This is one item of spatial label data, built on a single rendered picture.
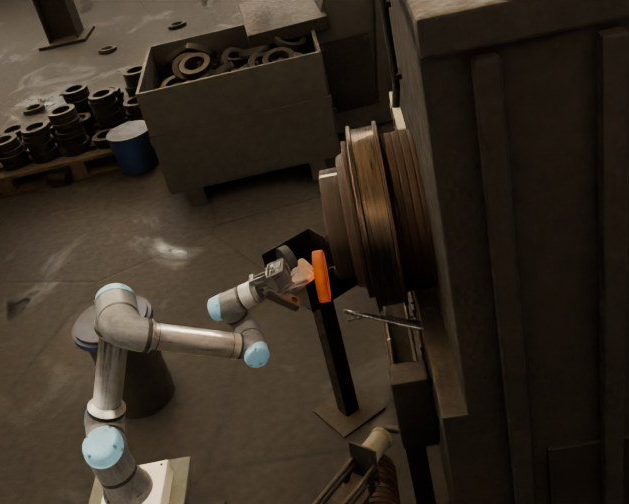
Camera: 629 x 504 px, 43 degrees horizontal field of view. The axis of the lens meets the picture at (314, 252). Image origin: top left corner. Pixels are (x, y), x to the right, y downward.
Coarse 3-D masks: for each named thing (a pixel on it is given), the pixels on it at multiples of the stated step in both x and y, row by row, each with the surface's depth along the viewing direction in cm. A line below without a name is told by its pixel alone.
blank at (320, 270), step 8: (312, 256) 229; (320, 256) 229; (312, 264) 228; (320, 264) 227; (320, 272) 226; (320, 280) 226; (328, 280) 237; (320, 288) 227; (328, 288) 230; (320, 296) 228; (328, 296) 229
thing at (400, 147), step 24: (384, 144) 187; (408, 144) 185; (384, 168) 178; (408, 168) 181; (408, 192) 179; (408, 216) 179; (408, 240) 180; (432, 240) 180; (408, 264) 183; (432, 264) 184; (408, 288) 192
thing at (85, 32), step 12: (36, 0) 801; (48, 0) 807; (60, 0) 807; (72, 0) 818; (48, 12) 813; (60, 12) 814; (72, 12) 812; (48, 24) 820; (60, 24) 820; (72, 24) 808; (48, 36) 815; (60, 36) 827; (72, 36) 824; (84, 36) 814; (48, 48) 812
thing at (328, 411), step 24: (288, 240) 274; (312, 240) 280; (264, 264) 272; (312, 288) 253; (336, 288) 260; (336, 336) 279; (336, 360) 283; (336, 384) 291; (336, 408) 303; (360, 408) 300; (384, 408) 298
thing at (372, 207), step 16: (368, 128) 191; (352, 144) 185; (368, 144) 184; (352, 160) 180; (368, 160) 180; (352, 176) 178; (368, 176) 179; (368, 192) 177; (384, 192) 177; (368, 208) 177; (384, 208) 177; (368, 224) 177; (384, 224) 177; (368, 240) 177; (384, 240) 178; (368, 256) 178; (384, 256) 179; (384, 272) 181; (384, 288) 185; (400, 288) 186; (384, 304) 194
